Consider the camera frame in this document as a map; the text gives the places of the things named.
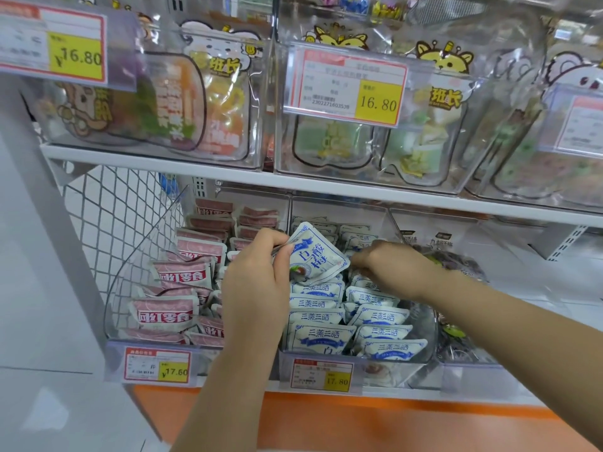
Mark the person's right hand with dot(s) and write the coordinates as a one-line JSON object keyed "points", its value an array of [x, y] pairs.
{"points": [[400, 265]]}

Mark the person's left hand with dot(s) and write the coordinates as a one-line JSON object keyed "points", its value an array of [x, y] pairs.
{"points": [[252, 291]]}

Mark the person's right fingers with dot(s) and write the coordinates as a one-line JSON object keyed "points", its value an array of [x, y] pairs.
{"points": [[365, 261]]}

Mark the person's left fingers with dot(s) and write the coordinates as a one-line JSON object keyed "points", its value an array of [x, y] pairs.
{"points": [[269, 237]]}

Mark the white blue snack packet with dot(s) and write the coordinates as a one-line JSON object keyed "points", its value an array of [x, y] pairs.
{"points": [[314, 254]]}

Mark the person's right forearm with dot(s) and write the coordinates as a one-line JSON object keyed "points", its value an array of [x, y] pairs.
{"points": [[509, 334]]}

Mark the person's left forearm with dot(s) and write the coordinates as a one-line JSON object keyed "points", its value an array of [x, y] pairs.
{"points": [[231, 395]]}

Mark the pile of white blue packets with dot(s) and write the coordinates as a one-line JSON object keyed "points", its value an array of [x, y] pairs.
{"points": [[358, 324]]}

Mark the white shelf board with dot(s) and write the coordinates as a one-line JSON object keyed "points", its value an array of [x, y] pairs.
{"points": [[329, 188]]}

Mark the clear bin with bee bags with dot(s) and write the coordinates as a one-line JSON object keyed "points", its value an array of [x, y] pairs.
{"points": [[329, 176]]}

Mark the pile of pink packets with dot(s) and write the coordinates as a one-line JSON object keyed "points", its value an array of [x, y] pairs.
{"points": [[183, 272]]}

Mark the pile of dark packets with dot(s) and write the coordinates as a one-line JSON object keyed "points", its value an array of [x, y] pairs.
{"points": [[459, 277]]}

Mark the clear bag with bee print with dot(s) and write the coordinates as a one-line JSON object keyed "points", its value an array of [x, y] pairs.
{"points": [[329, 145], [424, 150]]}

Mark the clear bin with white packets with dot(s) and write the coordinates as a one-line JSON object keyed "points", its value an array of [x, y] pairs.
{"points": [[400, 367]]}

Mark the small red yellow price tag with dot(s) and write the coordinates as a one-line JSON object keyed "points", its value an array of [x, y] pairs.
{"points": [[322, 375], [158, 366]]}

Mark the clear bin with pink packets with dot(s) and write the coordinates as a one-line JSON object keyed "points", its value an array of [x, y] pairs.
{"points": [[141, 258]]}

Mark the clear bin with bear bags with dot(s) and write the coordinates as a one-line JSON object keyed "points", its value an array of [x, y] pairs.
{"points": [[155, 150]]}

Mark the clear bag with bear print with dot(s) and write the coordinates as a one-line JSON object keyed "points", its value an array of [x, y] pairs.
{"points": [[226, 98]]}

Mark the orange shelf base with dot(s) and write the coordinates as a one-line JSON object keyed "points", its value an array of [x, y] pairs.
{"points": [[377, 423]]}

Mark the red yellow barcode price tag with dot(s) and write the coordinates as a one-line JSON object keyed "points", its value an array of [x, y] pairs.
{"points": [[348, 89]]}

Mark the clear bin with mouse bags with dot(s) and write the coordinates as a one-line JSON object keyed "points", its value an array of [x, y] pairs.
{"points": [[518, 183]]}

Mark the clear bag with brown print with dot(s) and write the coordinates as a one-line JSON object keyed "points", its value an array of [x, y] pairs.
{"points": [[155, 108]]}

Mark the clear bin with dark packets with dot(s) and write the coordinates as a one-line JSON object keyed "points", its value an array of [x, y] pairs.
{"points": [[509, 371]]}

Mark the clear bag with mouse print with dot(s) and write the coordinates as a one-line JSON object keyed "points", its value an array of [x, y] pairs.
{"points": [[556, 174]]}

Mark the pale price tag in holder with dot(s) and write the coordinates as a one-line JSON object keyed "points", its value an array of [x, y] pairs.
{"points": [[579, 124]]}

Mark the large red yellow price tag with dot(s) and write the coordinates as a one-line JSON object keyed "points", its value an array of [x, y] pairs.
{"points": [[70, 51]]}

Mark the white slotted shelf bracket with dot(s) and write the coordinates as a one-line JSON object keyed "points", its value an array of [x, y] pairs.
{"points": [[567, 242]]}

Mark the white shelf side post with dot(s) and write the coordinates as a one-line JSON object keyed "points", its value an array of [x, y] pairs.
{"points": [[52, 240]]}

